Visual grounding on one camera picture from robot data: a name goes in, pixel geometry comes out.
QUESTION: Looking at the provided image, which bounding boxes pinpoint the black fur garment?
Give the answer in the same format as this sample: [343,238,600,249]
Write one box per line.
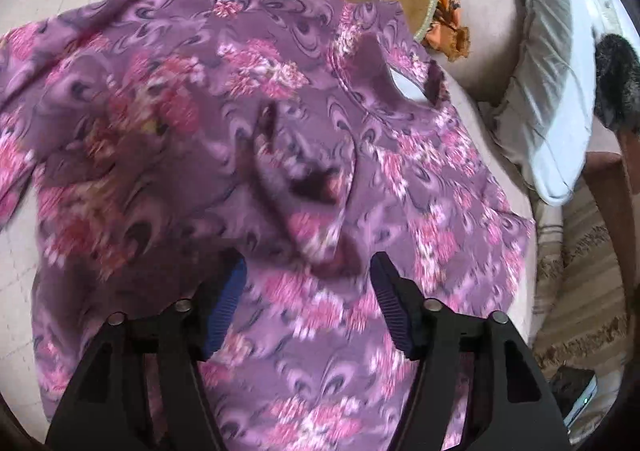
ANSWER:
[594,34,640,135]

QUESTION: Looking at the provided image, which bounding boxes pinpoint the light blue pillow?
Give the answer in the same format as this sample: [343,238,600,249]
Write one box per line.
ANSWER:
[487,0,601,208]

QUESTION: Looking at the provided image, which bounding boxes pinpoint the beige striped floral blanket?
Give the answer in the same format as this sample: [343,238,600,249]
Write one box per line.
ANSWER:
[529,179,631,445]

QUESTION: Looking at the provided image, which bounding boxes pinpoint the purple floral long-sleeve shirt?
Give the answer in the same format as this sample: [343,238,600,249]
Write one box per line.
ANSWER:
[1,0,534,450]

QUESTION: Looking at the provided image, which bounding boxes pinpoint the pink quilted mattress cover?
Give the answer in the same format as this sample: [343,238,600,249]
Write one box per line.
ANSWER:
[1,0,524,440]

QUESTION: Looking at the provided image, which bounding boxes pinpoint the orange patterned cloth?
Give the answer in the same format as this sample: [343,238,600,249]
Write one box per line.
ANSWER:
[422,0,471,62]

